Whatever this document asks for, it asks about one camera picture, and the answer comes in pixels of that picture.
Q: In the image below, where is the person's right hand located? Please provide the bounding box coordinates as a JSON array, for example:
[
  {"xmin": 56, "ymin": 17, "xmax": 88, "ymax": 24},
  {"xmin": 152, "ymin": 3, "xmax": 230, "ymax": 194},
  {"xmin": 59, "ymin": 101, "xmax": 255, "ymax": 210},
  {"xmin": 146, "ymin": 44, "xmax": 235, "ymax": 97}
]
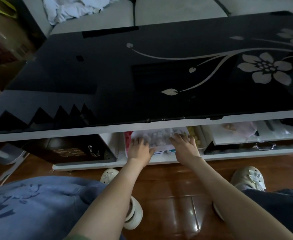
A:
[{"xmin": 169, "ymin": 133, "xmax": 202, "ymax": 165}]

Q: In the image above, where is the person's left hand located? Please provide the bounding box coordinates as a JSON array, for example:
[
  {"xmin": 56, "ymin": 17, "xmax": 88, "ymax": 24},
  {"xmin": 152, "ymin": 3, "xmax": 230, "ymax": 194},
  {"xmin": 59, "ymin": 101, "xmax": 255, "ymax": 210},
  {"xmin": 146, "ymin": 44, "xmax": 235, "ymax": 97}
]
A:
[{"xmin": 127, "ymin": 137, "xmax": 156, "ymax": 169}]

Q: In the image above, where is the pile of white blocks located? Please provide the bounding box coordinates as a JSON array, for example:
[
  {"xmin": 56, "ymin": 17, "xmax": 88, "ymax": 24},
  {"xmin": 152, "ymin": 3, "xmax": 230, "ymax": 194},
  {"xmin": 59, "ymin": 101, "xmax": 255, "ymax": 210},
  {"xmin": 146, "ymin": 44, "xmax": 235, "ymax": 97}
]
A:
[{"xmin": 136, "ymin": 128, "xmax": 187, "ymax": 148}]

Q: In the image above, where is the lavender plastic bag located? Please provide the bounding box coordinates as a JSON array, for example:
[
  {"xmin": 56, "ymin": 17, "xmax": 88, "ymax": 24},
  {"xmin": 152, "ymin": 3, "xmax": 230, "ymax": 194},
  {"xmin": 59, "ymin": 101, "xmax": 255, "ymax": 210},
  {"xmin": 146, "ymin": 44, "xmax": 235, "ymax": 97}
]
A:
[{"xmin": 222, "ymin": 122, "xmax": 258, "ymax": 138}]

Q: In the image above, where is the person's right forearm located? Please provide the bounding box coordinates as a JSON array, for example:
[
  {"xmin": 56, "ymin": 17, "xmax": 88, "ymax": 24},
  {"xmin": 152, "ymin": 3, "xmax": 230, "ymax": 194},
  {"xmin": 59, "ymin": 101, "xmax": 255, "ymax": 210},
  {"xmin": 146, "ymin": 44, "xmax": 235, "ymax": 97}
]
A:
[{"xmin": 186, "ymin": 157, "xmax": 293, "ymax": 240}]

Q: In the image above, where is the person's left forearm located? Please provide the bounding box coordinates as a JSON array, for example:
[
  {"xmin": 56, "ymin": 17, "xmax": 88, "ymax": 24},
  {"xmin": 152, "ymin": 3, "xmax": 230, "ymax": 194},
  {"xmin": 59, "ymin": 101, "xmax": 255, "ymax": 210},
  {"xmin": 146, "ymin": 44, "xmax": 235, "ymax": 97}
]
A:
[{"xmin": 66, "ymin": 162, "xmax": 149, "ymax": 240}]

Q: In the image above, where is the person's left shoe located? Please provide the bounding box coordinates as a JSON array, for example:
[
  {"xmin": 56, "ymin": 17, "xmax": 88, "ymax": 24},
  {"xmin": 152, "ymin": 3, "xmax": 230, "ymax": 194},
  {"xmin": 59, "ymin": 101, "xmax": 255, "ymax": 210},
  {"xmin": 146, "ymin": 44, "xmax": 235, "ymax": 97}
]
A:
[{"xmin": 100, "ymin": 168, "xmax": 143, "ymax": 230}]

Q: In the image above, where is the person's shoe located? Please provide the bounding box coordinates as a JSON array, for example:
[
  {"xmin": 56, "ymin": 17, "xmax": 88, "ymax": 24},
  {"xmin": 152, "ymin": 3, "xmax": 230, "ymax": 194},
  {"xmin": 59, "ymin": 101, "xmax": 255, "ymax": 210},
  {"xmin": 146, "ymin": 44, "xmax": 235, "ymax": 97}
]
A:
[
  {"xmin": 212, "ymin": 166, "xmax": 266, "ymax": 222},
  {"xmin": 100, "ymin": 168, "xmax": 143, "ymax": 230}
]

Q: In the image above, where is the person's right shoe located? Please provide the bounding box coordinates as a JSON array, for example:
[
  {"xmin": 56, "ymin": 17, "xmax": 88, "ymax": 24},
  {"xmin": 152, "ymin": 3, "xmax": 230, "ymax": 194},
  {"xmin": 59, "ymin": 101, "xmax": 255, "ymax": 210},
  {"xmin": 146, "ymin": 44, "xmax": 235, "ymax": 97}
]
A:
[{"xmin": 212, "ymin": 166, "xmax": 266, "ymax": 222}]

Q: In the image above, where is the person's left leg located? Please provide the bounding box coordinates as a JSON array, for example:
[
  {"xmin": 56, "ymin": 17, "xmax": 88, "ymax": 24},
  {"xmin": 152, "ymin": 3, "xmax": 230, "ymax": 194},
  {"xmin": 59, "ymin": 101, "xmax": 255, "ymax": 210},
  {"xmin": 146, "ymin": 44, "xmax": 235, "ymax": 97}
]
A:
[{"xmin": 0, "ymin": 176, "xmax": 126, "ymax": 240}]

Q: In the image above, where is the person's leg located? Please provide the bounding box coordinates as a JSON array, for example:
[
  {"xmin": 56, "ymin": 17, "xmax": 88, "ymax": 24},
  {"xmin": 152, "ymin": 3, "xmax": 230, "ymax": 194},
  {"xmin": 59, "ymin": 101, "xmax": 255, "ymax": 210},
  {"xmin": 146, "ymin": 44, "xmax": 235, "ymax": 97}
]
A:
[
  {"xmin": 241, "ymin": 188, "xmax": 293, "ymax": 240},
  {"xmin": 0, "ymin": 176, "xmax": 126, "ymax": 240}
]

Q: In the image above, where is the person's right leg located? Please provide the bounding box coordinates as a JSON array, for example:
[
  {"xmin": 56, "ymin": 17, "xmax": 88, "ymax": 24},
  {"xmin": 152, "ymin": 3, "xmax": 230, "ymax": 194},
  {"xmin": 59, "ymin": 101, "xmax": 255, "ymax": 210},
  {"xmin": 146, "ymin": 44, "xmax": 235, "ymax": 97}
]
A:
[{"xmin": 241, "ymin": 188, "xmax": 293, "ymax": 240}]

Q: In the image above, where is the dark drawer white interior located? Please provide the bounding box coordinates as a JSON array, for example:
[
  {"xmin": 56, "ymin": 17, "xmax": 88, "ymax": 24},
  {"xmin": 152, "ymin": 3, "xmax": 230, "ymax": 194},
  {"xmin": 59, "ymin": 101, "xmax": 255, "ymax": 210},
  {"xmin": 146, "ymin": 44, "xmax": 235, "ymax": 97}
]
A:
[{"xmin": 201, "ymin": 120, "xmax": 293, "ymax": 155}]

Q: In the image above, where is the black glass coffee table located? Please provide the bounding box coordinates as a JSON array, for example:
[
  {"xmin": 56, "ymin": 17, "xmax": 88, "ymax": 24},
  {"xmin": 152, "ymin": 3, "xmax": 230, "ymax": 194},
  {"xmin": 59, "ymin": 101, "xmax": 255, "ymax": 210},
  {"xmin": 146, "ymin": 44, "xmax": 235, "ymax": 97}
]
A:
[{"xmin": 0, "ymin": 11, "xmax": 293, "ymax": 143}]

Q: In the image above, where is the dark drawer gold pattern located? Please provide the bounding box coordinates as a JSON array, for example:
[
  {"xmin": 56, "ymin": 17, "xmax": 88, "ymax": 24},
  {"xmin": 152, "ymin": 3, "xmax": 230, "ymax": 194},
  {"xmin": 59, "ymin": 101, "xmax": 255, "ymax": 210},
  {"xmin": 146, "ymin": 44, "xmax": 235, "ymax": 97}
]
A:
[{"xmin": 21, "ymin": 135, "xmax": 117, "ymax": 164}]

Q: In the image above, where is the grey sofa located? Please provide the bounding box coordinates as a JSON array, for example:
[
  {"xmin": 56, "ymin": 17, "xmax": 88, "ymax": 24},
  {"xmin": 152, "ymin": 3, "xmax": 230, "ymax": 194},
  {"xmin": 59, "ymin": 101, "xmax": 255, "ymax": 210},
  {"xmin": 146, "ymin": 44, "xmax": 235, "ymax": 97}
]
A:
[{"xmin": 20, "ymin": 0, "xmax": 293, "ymax": 35}]

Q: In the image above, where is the crumpled white cloth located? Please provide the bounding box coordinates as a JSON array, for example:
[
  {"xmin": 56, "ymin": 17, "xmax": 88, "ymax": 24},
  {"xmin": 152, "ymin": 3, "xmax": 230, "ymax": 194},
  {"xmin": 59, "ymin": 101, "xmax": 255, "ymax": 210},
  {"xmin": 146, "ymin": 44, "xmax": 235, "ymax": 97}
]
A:
[{"xmin": 43, "ymin": 0, "xmax": 120, "ymax": 26}]

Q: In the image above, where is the glossy brown shopping bag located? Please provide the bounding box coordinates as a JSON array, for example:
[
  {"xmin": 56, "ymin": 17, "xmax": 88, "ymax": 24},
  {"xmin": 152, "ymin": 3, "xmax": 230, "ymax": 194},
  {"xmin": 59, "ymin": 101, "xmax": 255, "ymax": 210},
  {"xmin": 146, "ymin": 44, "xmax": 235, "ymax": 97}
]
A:
[{"xmin": 0, "ymin": 0, "xmax": 47, "ymax": 63}]

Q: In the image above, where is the yellow bag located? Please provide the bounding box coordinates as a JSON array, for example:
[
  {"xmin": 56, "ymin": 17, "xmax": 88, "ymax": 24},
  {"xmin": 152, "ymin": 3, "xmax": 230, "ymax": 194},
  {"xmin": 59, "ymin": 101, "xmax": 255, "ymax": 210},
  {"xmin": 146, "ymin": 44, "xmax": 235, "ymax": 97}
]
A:
[{"xmin": 0, "ymin": 0, "xmax": 17, "ymax": 18}]

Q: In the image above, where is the white fan cable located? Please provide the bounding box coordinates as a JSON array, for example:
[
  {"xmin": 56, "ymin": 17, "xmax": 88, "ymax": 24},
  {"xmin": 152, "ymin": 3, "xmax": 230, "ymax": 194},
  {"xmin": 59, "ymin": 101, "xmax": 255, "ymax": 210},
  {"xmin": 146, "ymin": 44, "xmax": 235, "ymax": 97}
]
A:
[{"xmin": 0, "ymin": 152, "xmax": 31, "ymax": 184}]

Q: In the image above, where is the brown paper bag white handle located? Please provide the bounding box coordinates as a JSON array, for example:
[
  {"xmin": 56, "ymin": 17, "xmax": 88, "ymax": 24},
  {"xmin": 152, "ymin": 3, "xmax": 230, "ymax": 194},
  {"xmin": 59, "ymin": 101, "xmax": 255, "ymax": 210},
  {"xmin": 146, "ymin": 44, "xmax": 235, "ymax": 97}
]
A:
[{"xmin": 0, "ymin": 60, "xmax": 27, "ymax": 108}]

